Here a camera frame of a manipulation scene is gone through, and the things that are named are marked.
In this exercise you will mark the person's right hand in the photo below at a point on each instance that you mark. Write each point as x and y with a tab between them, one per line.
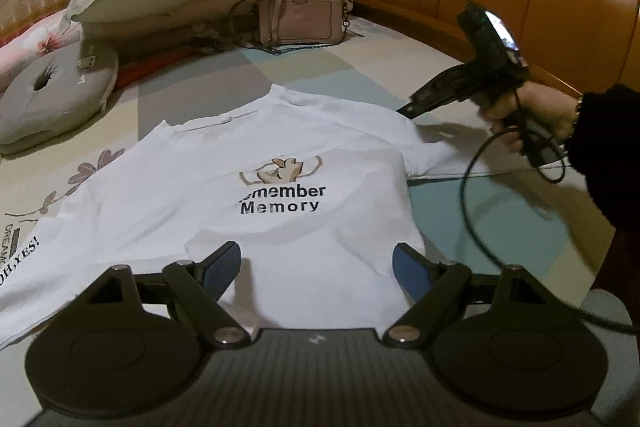
547	107

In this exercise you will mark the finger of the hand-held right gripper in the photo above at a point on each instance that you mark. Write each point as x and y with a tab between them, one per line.
440	89

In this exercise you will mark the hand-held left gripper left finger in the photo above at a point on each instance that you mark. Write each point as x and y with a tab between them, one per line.
222	269

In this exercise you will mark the white printed t-shirt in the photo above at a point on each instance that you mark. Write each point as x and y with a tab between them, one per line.
200	147

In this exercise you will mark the white pillow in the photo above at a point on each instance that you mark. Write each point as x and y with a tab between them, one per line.
150	32

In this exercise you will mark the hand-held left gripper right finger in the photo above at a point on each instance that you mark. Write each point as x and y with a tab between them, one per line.
410	272

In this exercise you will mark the dark patterned scrunchie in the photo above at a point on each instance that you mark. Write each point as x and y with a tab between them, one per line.
206	45

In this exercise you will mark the pink handbag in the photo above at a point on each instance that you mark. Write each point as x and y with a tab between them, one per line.
300	19

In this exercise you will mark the grey donut cushion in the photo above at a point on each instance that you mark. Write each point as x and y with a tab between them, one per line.
55	92

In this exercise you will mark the pink floral quilt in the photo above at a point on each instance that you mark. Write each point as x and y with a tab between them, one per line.
35	42

